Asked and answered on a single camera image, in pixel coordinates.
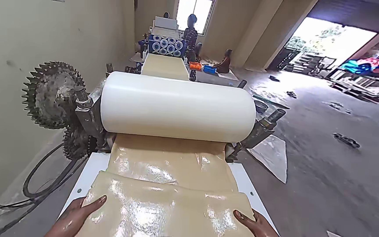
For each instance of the orange crate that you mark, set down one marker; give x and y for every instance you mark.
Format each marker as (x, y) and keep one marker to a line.
(195, 66)

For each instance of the person's left fingers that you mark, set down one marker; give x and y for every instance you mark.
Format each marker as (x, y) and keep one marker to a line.
(75, 203)

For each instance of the large metal gear wheel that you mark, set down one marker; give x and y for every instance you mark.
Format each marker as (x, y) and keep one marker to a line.
(53, 95)

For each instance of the large open doorway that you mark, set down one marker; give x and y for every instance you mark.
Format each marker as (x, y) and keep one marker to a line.
(332, 42)

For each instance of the person's right fingers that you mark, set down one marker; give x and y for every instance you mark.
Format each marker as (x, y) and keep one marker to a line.
(258, 215)

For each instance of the white feed board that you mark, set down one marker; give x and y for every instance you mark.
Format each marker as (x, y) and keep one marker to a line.
(246, 186)

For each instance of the cream conveyor belt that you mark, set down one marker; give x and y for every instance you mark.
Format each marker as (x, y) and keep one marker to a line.
(165, 67)

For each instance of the dark sandal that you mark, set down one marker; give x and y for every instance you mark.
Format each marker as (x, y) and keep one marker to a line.
(346, 140)
(335, 105)
(291, 94)
(274, 78)

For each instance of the dark round bowl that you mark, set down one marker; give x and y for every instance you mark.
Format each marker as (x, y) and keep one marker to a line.
(260, 106)

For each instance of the stack of grey boards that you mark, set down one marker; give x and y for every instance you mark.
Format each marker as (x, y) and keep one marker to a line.
(306, 63)

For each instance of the blue machine with white rollers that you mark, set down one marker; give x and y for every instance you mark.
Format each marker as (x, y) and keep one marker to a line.
(167, 45)

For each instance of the person's left thumb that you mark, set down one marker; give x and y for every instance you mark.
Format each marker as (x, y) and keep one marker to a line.
(94, 205)

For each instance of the pile of colourful bags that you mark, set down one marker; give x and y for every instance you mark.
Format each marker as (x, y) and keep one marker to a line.
(365, 64)

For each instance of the threaded metal bolt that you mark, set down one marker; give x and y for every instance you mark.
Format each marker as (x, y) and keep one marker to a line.
(276, 116)
(82, 94)
(242, 84)
(109, 68)

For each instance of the white sheet on floor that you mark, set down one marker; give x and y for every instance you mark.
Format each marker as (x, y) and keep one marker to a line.
(272, 156)

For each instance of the window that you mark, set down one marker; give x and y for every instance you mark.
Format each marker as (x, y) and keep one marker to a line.
(194, 13)

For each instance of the person's left hand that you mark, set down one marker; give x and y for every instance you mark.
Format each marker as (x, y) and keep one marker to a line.
(72, 220)

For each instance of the glossy beige dough sheet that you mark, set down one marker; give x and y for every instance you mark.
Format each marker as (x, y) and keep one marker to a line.
(176, 214)

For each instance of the flat tan dough sheet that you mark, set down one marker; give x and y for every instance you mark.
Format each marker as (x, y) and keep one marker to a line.
(176, 161)

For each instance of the blue crate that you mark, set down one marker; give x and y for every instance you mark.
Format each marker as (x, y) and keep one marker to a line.
(209, 69)

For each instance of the large white roller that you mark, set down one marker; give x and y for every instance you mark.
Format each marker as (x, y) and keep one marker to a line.
(176, 107)

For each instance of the dark metal roller bracket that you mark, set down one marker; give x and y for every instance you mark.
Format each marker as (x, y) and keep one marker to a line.
(90, 121)
(251, 137)

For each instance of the pile of white boards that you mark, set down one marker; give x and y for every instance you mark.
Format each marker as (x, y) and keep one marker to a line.
(360, 84)

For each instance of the person's right hand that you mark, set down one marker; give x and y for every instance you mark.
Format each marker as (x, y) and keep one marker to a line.
(261, 227)

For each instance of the small dark gear wheel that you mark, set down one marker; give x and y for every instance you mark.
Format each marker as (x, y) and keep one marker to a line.
(76, 141)

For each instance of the pale floor mat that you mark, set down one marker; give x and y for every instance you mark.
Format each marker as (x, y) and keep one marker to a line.
(228, 75)

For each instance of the person's right thumb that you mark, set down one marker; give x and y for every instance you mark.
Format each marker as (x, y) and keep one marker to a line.
(243, 218)

